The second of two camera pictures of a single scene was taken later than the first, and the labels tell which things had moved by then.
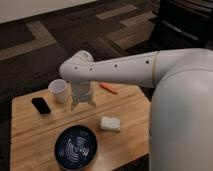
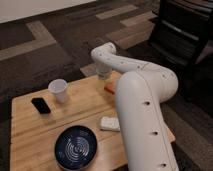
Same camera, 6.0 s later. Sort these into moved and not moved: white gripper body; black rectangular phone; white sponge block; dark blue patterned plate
Moved: white gripper body
Not moved: white sponge block; black rectangular phone; dark blue patterned plate
